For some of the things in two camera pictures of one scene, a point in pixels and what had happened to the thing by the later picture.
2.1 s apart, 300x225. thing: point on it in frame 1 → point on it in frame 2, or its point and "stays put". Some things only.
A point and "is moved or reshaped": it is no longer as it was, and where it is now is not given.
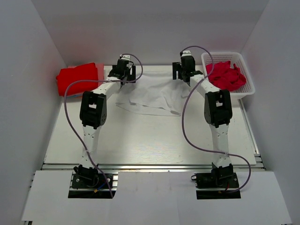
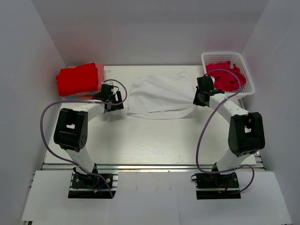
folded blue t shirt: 75,96 stays put
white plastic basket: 236,58 stays put
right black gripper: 176,66 → 196,101
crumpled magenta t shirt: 225,76 stays put
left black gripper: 132,78 → 119,96
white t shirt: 155,93 is moved or reshaped
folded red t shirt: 65,76 stays put
